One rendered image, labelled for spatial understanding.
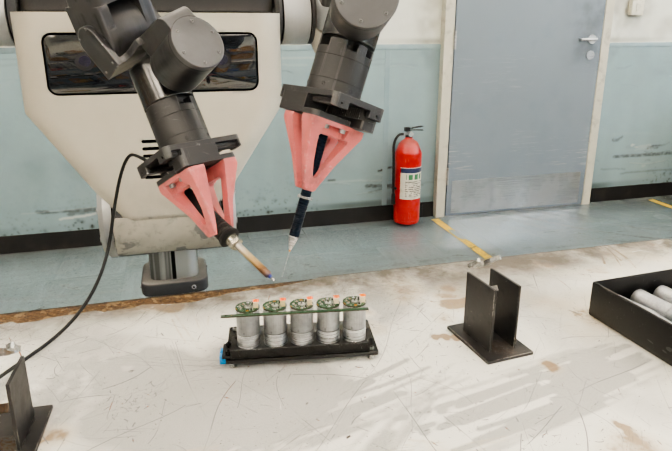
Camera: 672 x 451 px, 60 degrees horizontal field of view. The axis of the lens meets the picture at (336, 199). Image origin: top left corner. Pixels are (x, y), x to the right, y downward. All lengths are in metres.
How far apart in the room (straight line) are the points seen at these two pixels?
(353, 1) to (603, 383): 0.44
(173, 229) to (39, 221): 2.36
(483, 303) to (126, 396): 0.37
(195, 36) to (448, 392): 0.43
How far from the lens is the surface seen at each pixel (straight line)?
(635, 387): 0.67
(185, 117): 0.66
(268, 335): 0.63
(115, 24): 0.68
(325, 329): 0.63
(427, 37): 3.38
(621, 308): 0.75
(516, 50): 3.58
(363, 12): 0.53
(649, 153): 4.35
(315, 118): 0.57
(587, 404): 0.63
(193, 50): 0.61
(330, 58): 0.59
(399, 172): 3.25
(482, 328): 0.67
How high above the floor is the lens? 1.09
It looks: 16 degrees down
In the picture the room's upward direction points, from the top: straight up
